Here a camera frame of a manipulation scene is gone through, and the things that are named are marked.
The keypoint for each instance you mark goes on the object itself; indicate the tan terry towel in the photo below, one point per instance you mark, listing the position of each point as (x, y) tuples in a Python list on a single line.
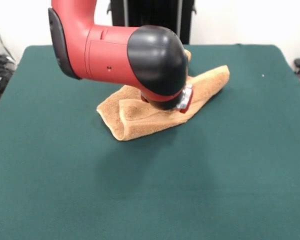
[(140, 120)]

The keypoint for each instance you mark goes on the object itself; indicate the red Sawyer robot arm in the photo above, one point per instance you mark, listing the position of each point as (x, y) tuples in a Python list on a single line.
[(110, 57)]

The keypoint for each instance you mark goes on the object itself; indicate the dark green table cloth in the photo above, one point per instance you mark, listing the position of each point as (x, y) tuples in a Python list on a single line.
[(65, 175)]

